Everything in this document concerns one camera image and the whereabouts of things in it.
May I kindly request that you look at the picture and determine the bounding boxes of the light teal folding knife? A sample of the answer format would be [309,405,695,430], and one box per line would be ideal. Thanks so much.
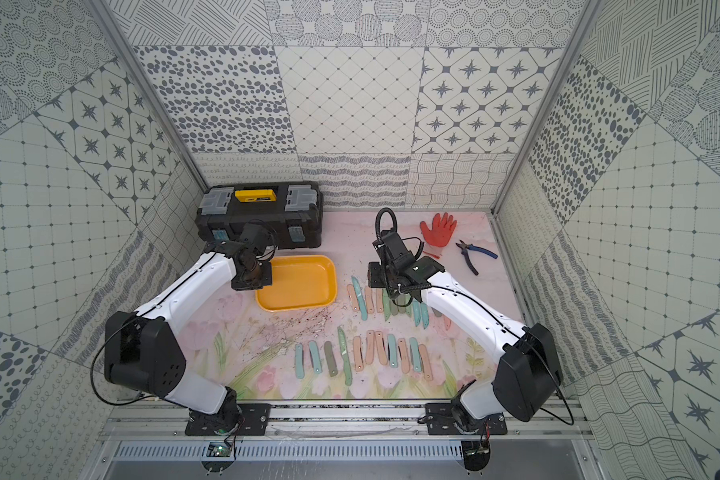
[308,340,323,374]

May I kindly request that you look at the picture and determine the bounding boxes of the long teal knife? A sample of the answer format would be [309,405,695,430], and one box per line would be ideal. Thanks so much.
[351,276,368,321]

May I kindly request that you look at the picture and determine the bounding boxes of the pale pink folding knife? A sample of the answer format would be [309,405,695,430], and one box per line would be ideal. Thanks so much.
[364,287,375,315]
[346,284,360,313]

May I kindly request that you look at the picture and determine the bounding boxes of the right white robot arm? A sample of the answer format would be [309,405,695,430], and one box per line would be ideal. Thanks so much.
[368,207,563,433]

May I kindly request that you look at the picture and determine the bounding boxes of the blue handled pliers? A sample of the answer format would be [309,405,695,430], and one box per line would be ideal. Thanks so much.
[455,239,499,277]

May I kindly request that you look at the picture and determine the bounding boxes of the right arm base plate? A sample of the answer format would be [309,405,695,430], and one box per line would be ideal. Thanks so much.
[417,402,508,436]

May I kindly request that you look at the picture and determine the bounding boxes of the floral pink table mat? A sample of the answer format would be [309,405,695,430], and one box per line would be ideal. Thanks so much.
[140,211,551,401]

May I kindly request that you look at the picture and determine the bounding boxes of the green fruit knife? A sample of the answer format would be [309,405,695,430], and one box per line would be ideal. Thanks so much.
[382,289,392,322]

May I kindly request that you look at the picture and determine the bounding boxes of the long green knife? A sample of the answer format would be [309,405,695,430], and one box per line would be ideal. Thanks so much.
[337,327,353,386]

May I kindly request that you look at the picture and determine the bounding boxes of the yellow plastic storage box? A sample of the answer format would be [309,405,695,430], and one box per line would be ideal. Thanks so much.
[256,255,338,312]

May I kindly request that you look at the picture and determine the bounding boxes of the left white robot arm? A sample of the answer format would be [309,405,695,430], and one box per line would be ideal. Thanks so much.
[95,222,277,435]

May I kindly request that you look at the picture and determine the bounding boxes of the black plastic toolbox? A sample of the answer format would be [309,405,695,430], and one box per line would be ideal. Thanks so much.
[195,181,323,249]

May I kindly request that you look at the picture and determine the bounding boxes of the red work glove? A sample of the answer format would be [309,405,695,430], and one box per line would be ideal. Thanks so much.
[419,212,458,259]

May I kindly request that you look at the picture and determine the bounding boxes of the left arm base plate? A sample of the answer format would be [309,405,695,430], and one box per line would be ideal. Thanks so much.
[185,403,272,436]

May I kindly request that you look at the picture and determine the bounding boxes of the beige pink knife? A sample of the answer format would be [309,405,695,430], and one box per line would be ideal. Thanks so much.
[352,335,365,372]

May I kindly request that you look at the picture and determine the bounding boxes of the grey green knife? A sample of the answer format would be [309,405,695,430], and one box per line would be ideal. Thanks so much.
[324,341,338,377]

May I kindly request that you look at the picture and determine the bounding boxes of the aluminium frame rail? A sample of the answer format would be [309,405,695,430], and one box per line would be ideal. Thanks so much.
[103,400,594,440]

